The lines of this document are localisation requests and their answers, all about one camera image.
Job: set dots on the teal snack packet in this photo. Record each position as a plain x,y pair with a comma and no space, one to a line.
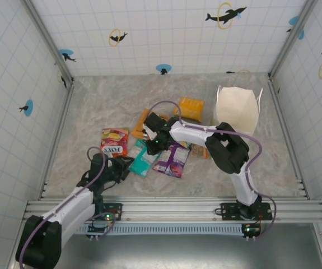
141,162

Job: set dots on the purple snack packet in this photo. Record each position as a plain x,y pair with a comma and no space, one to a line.
172,162

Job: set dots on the orange snack packet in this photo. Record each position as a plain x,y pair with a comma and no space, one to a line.
137,124

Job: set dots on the red Fox's candy bag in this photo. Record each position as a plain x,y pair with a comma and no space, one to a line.
114,141

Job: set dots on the yellow snack packet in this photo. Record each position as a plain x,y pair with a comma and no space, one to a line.
191,108

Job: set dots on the white paper bag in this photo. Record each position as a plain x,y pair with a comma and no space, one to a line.
236,106

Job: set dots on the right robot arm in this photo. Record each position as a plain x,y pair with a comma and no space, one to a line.
228,151

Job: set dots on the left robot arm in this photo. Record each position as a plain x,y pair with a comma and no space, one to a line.
74,206

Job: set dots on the brown snack bar packet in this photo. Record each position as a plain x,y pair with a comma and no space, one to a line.
200,151

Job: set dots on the black controller board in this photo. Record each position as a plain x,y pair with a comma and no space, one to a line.
99,231
251,230

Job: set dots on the grey metal sheet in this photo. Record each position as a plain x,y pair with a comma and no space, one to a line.
177,252

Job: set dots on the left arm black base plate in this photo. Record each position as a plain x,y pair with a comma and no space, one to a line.
115,208

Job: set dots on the wide aluminium mounting rail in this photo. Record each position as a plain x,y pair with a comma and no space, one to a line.
172,208

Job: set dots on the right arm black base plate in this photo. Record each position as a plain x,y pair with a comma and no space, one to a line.
230,210

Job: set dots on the aluminium frame post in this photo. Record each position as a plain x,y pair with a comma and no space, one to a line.
292,36
47,36

